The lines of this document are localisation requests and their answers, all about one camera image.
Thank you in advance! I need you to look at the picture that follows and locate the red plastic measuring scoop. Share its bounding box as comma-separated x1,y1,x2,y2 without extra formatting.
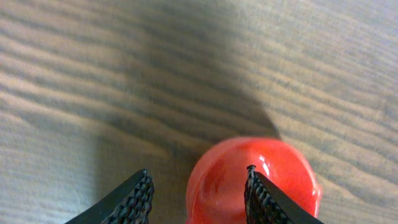
185,137,322,223

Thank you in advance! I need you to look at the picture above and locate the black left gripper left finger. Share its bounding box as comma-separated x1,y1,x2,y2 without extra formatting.
66,169,154,224

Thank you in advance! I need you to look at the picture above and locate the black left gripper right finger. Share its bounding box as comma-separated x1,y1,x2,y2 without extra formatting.
244,165,323,224

